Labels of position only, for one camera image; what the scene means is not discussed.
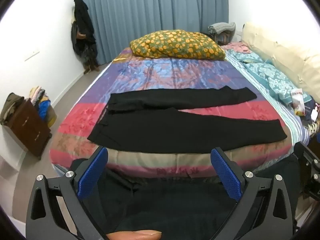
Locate black hanging clothes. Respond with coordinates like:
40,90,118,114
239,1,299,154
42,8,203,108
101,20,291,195
71,0,97,58

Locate cream cushion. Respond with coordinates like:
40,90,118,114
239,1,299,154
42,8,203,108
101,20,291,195
241,21,320,98

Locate grey knit blanket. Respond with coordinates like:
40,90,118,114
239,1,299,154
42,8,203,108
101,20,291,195
208,22,236,34

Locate brown wooden nightstand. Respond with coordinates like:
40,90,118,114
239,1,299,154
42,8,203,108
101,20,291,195
10,99,53,159

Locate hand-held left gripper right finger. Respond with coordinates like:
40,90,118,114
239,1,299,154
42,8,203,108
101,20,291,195
210,147,297,240

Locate green pillow with orange flowers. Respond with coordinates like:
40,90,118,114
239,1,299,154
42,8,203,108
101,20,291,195
129,29,226,60

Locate black pants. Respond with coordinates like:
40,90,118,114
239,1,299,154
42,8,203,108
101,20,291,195
87,86,288,153

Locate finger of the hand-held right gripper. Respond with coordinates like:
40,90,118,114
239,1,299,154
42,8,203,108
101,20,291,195
297,142,320,178
301,180,320,200

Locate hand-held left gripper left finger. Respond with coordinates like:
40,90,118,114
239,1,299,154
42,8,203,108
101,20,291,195
25,146,118,240

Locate teal floral blanket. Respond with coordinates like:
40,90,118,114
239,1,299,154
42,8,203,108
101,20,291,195
225,49,310,105

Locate olive green cloth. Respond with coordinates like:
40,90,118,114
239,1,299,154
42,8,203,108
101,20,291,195
0,92,25,126

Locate white plastic bag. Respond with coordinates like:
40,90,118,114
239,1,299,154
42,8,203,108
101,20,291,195
291,89,307,117

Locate person's left hand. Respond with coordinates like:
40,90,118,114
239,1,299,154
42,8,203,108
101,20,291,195
105,230,162,240

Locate pile of colourful clothes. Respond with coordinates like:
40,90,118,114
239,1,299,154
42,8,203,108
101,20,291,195
29,86,57,128

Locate colourful floral satin quilt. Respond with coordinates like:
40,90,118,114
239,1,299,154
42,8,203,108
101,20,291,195
49,47,295,179

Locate person's dark clothing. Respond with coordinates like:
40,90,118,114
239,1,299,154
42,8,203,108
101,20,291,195
72,159,300,240

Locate pink cloth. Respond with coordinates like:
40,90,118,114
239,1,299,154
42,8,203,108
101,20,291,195
221,42,253,53

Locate dark blue cloth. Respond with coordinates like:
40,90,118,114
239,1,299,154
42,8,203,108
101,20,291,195
302,96,320,130

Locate grey-blue curtain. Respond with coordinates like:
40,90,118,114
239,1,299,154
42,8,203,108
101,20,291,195
76,0,229,65

